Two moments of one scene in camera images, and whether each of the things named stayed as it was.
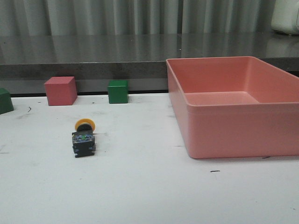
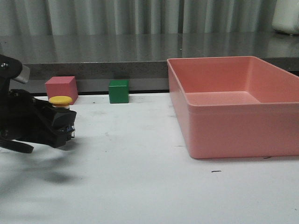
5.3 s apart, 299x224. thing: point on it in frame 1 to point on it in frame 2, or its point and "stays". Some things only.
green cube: (117, 91) stays
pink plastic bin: (238, 106) stays
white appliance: (285, 17) stays
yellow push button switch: (83, 143) to (64, 116)
